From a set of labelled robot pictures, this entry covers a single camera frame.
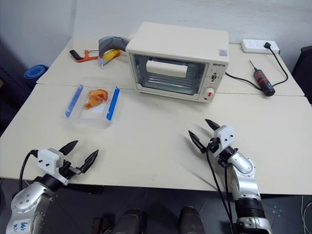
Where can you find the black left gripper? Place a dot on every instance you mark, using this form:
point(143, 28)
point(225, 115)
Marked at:
point(66, 169)

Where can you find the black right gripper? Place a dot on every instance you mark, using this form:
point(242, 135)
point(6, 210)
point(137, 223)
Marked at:
point(213, 145)

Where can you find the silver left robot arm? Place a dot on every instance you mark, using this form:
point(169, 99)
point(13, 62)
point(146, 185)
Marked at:
point(26, 202)

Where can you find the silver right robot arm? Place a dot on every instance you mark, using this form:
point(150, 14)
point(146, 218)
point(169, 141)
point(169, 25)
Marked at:
point(243, 180)

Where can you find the clear container with blue clips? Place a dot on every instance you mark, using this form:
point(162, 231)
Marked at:
point(91, 120)

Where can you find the fried chicken piece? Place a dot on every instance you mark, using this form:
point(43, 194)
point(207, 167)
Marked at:
point(96, 97)

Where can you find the cream toaster oven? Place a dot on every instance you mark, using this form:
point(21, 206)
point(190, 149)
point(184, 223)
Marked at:
point(175, 41)

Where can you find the blue container clip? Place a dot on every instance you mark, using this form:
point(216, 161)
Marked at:
point(113, 104)
point(73, 101)

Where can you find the black red electric screwdriver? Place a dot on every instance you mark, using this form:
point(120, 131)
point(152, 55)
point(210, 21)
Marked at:
point(263, 80)

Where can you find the orange black hacksaw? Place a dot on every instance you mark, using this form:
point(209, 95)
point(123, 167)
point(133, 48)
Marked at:
point(80, 57)

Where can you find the white power strip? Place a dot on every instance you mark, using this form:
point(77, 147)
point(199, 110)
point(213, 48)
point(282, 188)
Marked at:
point(253, 45)

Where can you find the yellow toy banana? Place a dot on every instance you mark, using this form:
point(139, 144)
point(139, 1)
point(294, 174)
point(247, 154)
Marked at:
point(111, 55)

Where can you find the black power plug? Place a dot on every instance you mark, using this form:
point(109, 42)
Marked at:
point(267, 45)

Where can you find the grey curved plastic object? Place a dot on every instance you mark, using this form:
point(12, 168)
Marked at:
point(111, 42)

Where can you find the dark chair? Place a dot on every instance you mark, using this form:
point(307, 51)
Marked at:
point(303, 68)

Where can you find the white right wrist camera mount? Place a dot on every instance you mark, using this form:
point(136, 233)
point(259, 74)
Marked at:
point(225, 136)

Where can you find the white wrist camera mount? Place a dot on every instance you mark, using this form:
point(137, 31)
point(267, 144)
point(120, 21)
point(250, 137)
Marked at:
point(48, 158)
point(225, 136)

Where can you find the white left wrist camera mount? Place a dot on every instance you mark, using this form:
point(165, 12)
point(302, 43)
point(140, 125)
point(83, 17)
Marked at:
point(48, 158)

